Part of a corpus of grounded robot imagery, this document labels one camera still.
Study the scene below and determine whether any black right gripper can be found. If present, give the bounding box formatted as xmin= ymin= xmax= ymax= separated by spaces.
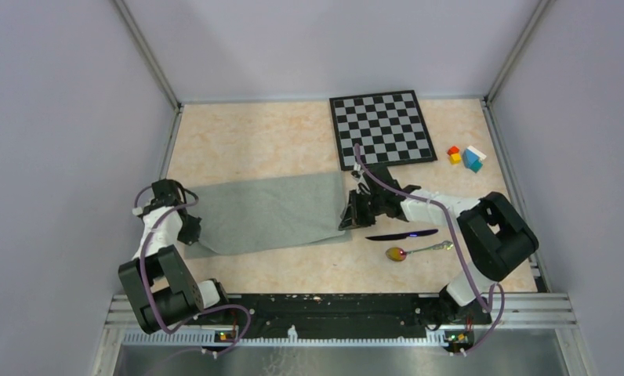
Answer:
xmin=339 ymin=189 xmax=384 ymax=231

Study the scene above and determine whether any grey cloth napkin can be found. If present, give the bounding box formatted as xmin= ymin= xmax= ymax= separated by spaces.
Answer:
xmin=185 ymin=172 xmax=352 ymax=259

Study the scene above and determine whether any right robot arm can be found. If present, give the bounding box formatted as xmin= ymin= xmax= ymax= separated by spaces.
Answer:
xmin=339 ymin=165 xmax=539 ymax=326

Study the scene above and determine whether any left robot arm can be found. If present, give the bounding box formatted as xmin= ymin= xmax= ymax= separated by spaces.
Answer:
xmin=118 ymin=179 xmax=231 ymax=334

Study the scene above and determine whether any dark purple knife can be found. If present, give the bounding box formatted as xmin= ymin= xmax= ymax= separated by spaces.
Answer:
xmin=366 ymin=229 xmax=439 ymax=241

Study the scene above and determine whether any iridescent metal spoon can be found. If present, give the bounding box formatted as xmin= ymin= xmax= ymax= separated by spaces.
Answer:
xmin=385 ymin=240 xmax=454 ymax=262

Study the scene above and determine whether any black and grey chessboard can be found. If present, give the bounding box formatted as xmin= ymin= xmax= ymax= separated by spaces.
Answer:
xmin=328 ymin=89 xmax=437 ymax=171

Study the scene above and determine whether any yellow wooden block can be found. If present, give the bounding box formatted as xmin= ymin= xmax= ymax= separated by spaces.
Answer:
xmin=449 ymin=153 xmax=463 ymax=165

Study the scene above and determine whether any blue wooden block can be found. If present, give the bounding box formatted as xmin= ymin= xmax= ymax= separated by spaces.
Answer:
xmin=462 ymin=149 xmax=481 ymax=169

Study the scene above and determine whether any teal wooden block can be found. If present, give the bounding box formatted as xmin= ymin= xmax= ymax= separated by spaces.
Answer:
xmin=469 ymin=160 xmax=484 ymax=173

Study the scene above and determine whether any white wooden block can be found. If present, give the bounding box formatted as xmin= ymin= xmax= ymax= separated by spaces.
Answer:
xmin=466 ymin=146 xmax=487 ymax=161

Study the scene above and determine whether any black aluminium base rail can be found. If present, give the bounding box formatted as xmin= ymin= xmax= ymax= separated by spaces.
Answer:
xmin=103 ymin=293 xmax=573 ymax=359

